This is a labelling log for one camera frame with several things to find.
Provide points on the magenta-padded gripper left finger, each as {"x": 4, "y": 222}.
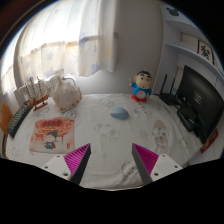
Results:
{"x": 77, "y": 159}

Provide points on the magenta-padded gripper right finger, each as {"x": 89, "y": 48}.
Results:
{"x": 146, "y": 159}

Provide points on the light blue computer mouse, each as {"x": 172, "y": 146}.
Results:
{"x": 119, "y": 113}

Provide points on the red printed mouse pad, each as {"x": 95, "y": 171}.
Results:
{"x": 53, "y": 135}

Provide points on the white printed tablecloth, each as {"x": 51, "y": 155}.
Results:
{"x": 110, "y": 140}

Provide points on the small black box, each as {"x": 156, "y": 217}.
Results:
{"x": 186, "y": 118}

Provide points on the large white conch shell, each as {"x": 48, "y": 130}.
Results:
{"x": 66, "y": 96}

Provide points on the black router with antennas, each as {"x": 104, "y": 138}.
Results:
{"x": 170, "y": 98}

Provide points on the red flat packet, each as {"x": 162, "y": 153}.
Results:
{"x": 210, "y": 140}

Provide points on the black computer keyboard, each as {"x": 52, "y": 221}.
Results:
{"x": 18, "y": 120}

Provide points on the cartoon boy clock figurine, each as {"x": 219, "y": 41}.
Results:
{"x": 141, "y": 88}

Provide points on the wooden model sailing ship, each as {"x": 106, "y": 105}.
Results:
{"x": 36, "y": 96}

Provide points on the orange wooden chair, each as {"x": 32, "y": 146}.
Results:
{"x": 5, "y": 116}

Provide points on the black computer monitor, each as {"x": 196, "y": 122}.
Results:
{"x": 203, "y": 96}

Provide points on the white star-print curtain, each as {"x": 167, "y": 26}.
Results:
{"x": 66, "y": 43}

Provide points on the white wall shelf unit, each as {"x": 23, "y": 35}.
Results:
{"x": 173, "y": 50}

